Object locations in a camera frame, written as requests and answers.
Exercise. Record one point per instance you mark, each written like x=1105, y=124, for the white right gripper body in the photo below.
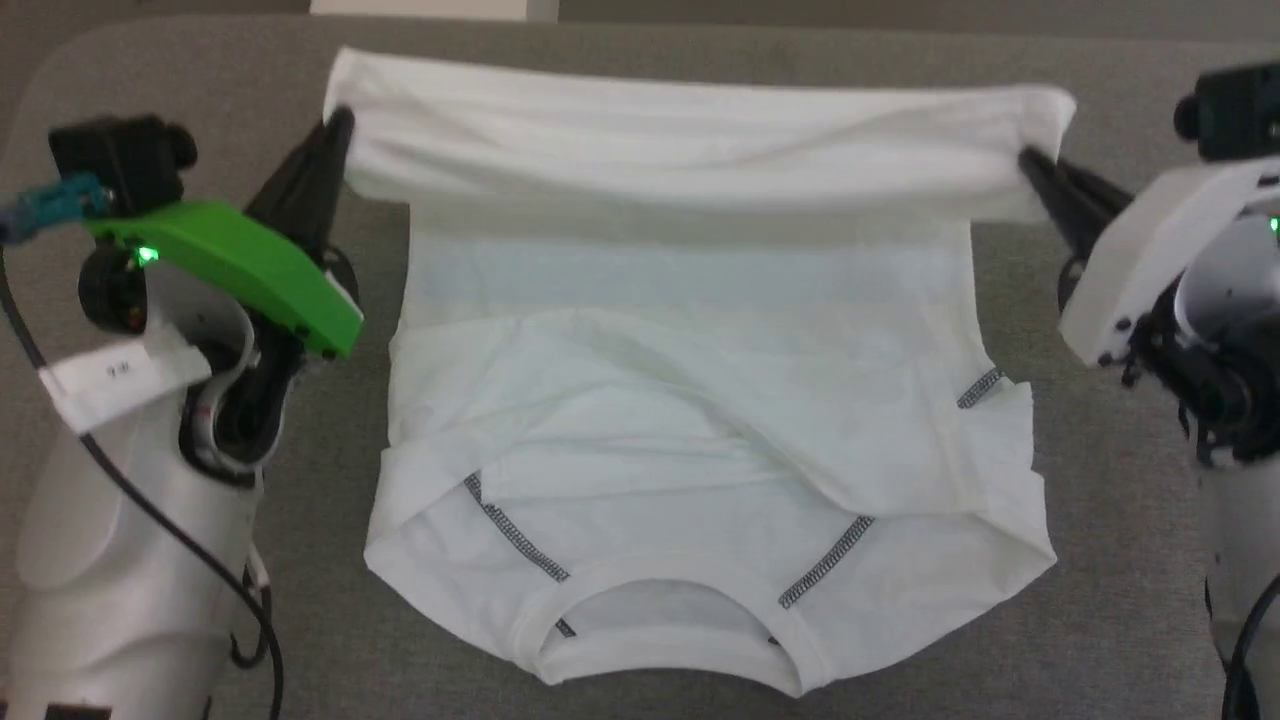
x=1140, y=260

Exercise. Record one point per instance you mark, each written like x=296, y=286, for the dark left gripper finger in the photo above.
x=322, y=215
x=300, y=170

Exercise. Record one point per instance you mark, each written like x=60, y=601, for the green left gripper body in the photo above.
x=240, y=260

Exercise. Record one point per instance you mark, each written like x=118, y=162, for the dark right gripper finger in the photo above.
x=1075, y=180
x=1085, y=232

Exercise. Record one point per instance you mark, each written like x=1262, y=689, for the white t-shirt with grey stitching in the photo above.
x=700, y=400

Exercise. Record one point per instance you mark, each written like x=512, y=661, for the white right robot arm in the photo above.
x=1240, y=540

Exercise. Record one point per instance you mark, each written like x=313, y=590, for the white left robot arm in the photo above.
x=100, y=600

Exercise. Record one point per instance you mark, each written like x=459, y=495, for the grey fabric sofa seat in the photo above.
x=340, y=640

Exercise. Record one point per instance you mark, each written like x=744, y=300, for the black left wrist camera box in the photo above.
x=120, y=160

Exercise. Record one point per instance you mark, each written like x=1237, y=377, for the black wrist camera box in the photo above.
x=1235, y=110
x=120, y=160

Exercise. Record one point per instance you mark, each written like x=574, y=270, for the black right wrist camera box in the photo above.
x=1235, y=110

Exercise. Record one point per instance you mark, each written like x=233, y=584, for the white box pedestal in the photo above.
x=430, y=8

